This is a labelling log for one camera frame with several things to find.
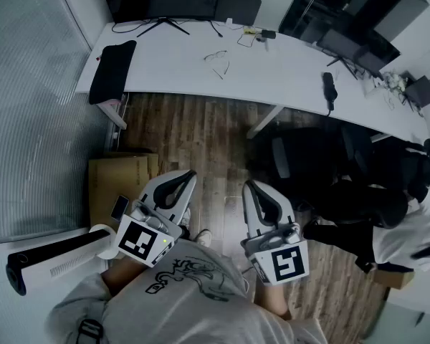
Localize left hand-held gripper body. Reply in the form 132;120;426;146
116;199;184;269

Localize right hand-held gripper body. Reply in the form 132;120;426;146
240;221;311;287

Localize eyeglasses with thin frame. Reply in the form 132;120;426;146
203;49;231;80

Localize person's right forearm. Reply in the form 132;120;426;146
254;281;294;318

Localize person's left forearm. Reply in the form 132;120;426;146
102;254;148;297

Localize smartphone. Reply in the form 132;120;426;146
110;194;130;222

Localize large cardboard box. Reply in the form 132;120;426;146
88;152;161;229

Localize white tower fan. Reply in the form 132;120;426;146
5;224;120;297

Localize grey printed t-shirt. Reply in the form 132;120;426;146
44;240;329;344

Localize black mesh office chair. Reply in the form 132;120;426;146
338;125;377;178

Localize small brown cardboard box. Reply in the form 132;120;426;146
374;269;415;290

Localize black padded sleeve bag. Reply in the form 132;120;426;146
88;40;138;105

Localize black power strip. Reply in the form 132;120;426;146
321;72;339;117

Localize grey window blinds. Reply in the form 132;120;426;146
0;0;110;245

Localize white flower bunch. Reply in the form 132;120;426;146
379;70;408;96

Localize black flat monitor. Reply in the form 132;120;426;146
317;29;401;82

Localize dark grey box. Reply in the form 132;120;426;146
404;75;430;109

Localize dark grey divider panel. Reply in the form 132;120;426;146
214;0;262;27

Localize dark glass cabinet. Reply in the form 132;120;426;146
278;0;430;44

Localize black strap buckle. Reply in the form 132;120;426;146
75;319;105;344

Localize black monitor power cable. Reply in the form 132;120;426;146
110;19;152;34

